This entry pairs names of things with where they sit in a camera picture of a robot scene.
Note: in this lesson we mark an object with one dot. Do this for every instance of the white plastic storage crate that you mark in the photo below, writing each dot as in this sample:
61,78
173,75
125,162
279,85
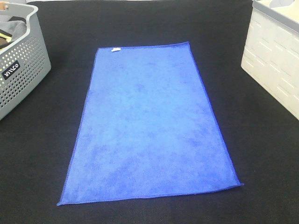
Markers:
271,51

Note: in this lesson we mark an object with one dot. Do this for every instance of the grey perforated plastic basket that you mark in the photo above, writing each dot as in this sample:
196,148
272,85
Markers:
23,63

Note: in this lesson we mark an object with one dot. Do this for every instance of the blue microfibre towel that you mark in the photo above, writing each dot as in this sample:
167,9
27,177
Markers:
147,130

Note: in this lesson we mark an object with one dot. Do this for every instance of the grey cloth in basket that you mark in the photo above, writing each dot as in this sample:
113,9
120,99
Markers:
13,29

